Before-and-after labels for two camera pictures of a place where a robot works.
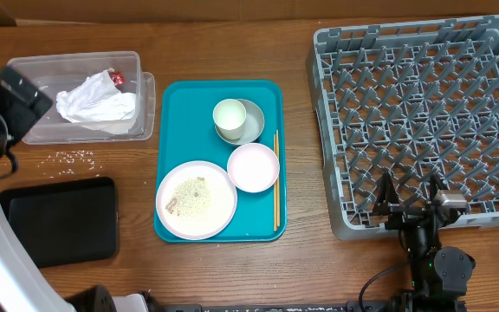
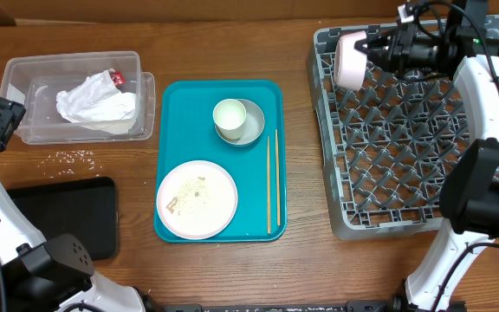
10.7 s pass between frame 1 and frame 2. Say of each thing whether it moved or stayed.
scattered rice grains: stayed
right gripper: moved
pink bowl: moved
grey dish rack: stayed
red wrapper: stayed
